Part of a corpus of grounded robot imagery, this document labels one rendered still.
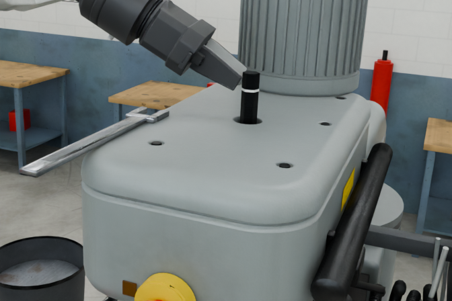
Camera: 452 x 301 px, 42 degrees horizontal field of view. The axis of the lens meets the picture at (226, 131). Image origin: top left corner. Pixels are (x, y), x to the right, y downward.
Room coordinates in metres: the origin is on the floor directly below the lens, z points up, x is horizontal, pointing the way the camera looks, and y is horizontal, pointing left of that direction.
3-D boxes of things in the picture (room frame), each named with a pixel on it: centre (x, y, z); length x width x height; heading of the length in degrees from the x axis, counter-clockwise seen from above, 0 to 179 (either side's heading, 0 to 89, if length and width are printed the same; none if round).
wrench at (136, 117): (0.60, 0.13, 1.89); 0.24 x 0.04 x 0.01; 159
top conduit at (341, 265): (0.69, -0.18, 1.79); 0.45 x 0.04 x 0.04; 160
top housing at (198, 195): (0.72, -0.03, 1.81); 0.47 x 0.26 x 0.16; 160
